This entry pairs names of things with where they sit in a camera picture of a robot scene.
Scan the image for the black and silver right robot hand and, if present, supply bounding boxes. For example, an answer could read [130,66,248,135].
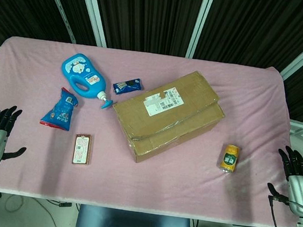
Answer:
[264,143,303,217]

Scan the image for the brown cardboard box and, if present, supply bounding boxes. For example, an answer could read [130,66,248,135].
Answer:
[107,62,230,172]

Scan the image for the blue snack bag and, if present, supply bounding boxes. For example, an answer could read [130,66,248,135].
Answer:
[39,85,81,133]

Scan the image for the yellow drink can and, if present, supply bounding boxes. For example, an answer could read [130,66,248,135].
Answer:
[217,143,242,175]

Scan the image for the brown flat medicine box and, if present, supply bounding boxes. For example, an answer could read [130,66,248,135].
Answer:
[71,133,94,167]

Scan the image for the black power adapter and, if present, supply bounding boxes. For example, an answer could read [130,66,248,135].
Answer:
[49,200,73,209]

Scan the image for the blue detergent pump bottle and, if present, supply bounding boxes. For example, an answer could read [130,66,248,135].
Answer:
[57,52,119,112]

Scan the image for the pink table cloth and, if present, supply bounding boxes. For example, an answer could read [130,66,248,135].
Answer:
[0,34,303,227]

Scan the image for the dark blue cookie packet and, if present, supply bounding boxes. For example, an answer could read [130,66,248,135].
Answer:
[112,76,146,99]

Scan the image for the grey-blue robot torso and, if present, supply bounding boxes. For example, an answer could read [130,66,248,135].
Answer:
[74,204,193,227]

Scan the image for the black pleated curtain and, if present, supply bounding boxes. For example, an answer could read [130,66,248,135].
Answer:
[0,0,303,123]

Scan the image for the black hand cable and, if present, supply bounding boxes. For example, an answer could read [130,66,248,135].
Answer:
[265,194,303,227]

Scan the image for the thin white frame post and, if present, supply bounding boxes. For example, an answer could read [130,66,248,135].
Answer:
[36,0,81,44]

